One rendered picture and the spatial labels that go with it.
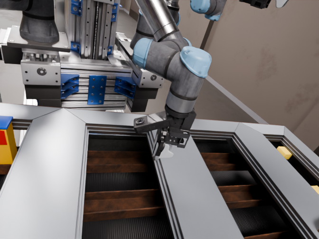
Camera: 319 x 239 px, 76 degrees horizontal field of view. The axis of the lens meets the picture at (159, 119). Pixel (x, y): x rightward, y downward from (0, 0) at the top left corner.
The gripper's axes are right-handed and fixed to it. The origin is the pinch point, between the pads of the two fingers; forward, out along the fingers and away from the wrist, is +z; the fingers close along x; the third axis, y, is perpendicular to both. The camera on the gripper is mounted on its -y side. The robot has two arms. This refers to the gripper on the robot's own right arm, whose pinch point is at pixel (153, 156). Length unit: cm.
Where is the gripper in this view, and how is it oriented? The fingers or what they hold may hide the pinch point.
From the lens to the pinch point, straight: 66.9
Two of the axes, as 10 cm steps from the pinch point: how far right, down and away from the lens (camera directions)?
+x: -0.5, -5.8, 8.1
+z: -2.5, 7.9, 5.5
